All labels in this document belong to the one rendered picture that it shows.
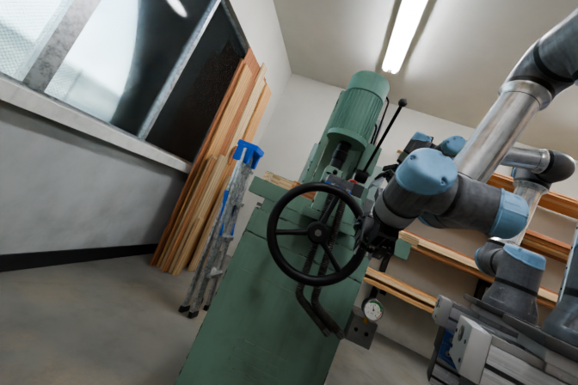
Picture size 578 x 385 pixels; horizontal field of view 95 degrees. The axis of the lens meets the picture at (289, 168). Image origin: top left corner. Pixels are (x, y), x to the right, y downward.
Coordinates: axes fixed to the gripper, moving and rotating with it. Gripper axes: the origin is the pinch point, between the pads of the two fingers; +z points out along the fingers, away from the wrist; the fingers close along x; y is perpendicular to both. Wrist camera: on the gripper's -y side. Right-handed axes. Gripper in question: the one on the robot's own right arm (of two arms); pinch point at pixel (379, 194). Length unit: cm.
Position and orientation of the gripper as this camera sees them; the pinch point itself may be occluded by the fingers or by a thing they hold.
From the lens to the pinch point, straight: 141.7
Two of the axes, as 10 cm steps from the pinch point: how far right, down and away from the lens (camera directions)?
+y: -0.3, 3.7, -9.3
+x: 9.0, 4.2, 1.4
